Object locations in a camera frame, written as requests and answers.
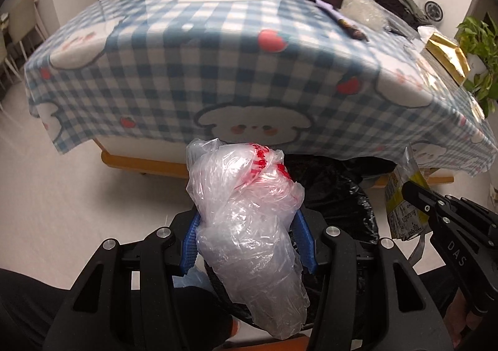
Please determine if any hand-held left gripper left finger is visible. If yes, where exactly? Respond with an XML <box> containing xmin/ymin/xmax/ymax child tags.
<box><xmin>50</xmin><ymin>211</ymin><xmax>203</xmax><ymax>351</ymax></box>

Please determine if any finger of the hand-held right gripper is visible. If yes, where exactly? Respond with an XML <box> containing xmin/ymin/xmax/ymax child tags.
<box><xmin>402</xmin><ymin>181</ymin><xmax>498</xmax><ymax>246</ymax></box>

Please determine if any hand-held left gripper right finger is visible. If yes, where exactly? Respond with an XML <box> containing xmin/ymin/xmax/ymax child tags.
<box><xmin>292</xmin><ymin>211</ymin><xmax>448</xmax><ymax>351</ymax></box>

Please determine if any yellow snack packet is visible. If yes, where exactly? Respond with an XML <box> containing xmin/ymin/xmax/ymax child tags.
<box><xmin>384</xmin><ymin>145</ymin><xmax>432</xmax><ymax>240</ymax></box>

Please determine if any clear plastic bag red print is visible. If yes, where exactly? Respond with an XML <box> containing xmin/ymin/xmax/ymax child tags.
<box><xmin>186</xmin><ymin>138</ymin><xmax>311</xmax><ymax>340</ymax></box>

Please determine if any clear bubble wrap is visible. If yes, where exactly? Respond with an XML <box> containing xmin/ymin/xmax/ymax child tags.
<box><xmin>342</xmin><ymin>0</ymin><xmax>390</xmax><ymax>30</ymax></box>

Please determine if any purple snack stick packet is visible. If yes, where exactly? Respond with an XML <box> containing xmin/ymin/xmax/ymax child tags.
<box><xmin>316</xmin><ymin>0</ymin><xmax>368</xmax><ymax>40</ymax></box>

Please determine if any person's right hand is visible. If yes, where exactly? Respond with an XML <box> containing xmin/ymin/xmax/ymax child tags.
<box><xmin>445</xmin><ymin>289</ymin><xmax>482</xmax><ymax>351</ymax></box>

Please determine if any white plant pot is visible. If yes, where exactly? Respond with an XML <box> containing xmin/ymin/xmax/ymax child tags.
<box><xmin>465</xmin><ymin>55</ymin><xmax>487</xmax><ymax>79</ymax></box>

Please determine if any gold tissue pack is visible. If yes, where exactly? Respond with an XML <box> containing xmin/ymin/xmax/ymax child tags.
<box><xmin>425</xmin><ymin>34</ymin><xmax>471</xmax><ymax>85</ymax></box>

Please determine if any white plastic bag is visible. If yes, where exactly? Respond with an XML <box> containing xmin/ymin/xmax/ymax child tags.
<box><xmin>416</xmin><ymin>25</ymin><xmax>440</xmax><ymax>44</ymax></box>

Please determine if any green pothos plant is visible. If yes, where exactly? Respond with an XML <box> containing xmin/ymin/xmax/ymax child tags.
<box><xmin>456</xmin><ymin>16</ymin><xmax>498</xmax><ymax>118</ymax></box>

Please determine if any blue checkered bear tablecloth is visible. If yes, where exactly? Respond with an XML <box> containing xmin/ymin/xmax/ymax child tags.
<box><xmin>24</xmin><ymin>0</ymin><xmax>498</xmax><ymax>176</ymax></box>

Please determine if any round black fan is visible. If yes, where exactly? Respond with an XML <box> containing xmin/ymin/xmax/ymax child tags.
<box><xmin>424</xmin><ymin>1</ymin><xmax>444</xmax><ymax>21</ymax></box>

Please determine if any olive garment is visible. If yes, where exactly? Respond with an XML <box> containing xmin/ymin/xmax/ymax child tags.
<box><xmin>401</xmin><ymin>0</ymin><xmax>429</xmax><ymax>22</ymax></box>

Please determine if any black garment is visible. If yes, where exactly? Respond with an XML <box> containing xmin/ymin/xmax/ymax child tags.
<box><xmin>375</xmin><ymin>0</ymin><xmax>409</xmax><ymax>19</ymax></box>

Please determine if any beige dining chair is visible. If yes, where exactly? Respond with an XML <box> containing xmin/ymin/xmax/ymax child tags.
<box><xmin>0</xmin><ymin>30</ymin><xmax>20</xmax><ymax>83</ymax></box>
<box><xmin>8</xmin><ymin>0</ymin><xmax>43</xmax><ymax>64</ymax></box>

